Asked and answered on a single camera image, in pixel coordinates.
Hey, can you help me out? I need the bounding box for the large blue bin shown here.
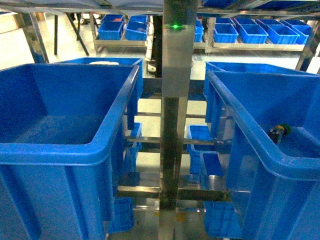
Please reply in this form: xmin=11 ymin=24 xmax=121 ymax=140
xmin=0 ymin=63 xmax=138 ymax=240
xmin=206 ymin=71 xmax=320 ymax=240

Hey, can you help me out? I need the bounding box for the small blue bin lower right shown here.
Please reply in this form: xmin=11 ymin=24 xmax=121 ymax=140
xmin=186 ymin=125 xmax=224 ymax=176

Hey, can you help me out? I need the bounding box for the background steel shelf rack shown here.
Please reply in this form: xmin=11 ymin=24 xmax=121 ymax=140
xmin=89 ymin=9 xmax=320 ymax=55

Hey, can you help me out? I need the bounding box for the blue bin rear right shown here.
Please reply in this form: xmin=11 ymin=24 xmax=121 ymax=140
xmin=202 ymin=61 xmax=316 ymax=123

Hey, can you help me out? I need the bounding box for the blue bin rear left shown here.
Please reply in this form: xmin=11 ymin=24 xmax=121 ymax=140
xmin=56 ymin=57 xmax=144 ymax=130

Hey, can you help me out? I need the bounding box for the vertical steel shelf post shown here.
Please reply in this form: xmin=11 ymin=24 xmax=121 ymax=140
xmin=158 ymin=0 xmax=198 ymax=240

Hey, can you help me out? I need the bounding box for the large blue bin front right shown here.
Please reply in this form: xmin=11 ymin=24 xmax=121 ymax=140
xmin=206 ymin=71 xmax=320 ymax=240

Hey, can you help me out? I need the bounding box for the green push button switch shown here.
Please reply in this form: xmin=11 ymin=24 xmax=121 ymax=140
xmin=267 ymin=123 xmax=292 ymax=144

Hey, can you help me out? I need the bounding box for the large blue bin front left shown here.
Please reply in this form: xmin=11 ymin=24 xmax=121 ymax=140
xmin=0 ymin=63 xmax=138 ymax=240

